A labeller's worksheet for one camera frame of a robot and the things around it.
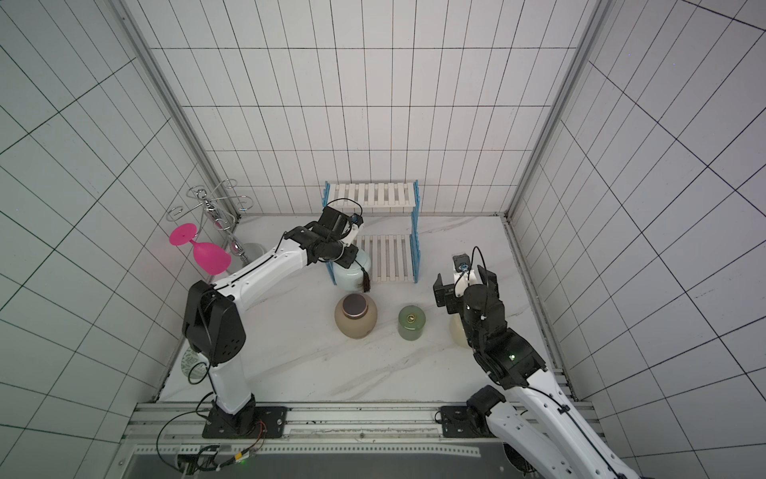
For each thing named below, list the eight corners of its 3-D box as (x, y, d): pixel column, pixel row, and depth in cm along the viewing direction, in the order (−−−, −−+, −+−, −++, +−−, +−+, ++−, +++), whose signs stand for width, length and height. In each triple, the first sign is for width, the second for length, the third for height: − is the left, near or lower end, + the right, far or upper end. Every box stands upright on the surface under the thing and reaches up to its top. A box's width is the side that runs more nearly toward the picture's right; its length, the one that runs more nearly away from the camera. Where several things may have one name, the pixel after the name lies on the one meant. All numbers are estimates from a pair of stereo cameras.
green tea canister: (398, 340, 88) (400, 328, 81) (398, 319, 93) (399, 305, 85) (423, 340, 88) (426, 328, 81) (421, 319, 93) (424, 305, 85)
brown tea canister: (338, 341, 88) (332, 322, 77) (341, 314, 93) (335, 293, 83) (376, 341, 88) (375, 322, 77) (377, 314, 93) (376, 293, 83)
